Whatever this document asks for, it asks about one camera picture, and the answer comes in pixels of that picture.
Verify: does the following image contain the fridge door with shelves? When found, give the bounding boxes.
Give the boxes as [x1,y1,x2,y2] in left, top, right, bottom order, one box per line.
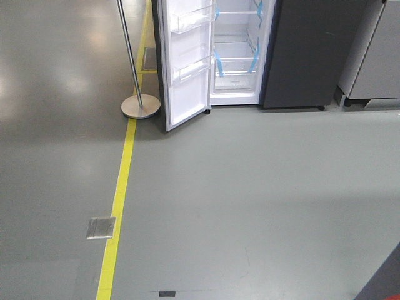
[152,1,216,131]

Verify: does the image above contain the red yellow apple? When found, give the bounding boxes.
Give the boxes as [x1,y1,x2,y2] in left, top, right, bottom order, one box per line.
[383,293,400,300]

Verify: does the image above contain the dark grey fridge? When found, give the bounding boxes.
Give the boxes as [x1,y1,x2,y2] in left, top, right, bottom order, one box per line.
[210,1,367,110]

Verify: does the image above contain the silver sign stand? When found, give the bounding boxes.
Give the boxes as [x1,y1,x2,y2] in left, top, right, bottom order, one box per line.
[116,0,161,119]

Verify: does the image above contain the metal floor plate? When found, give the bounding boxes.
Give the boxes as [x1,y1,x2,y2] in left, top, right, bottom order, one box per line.
[86,216,116,240]

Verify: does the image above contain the grey white cabinet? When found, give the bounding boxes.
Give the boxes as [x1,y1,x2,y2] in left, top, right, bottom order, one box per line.
[334,1,399,108]

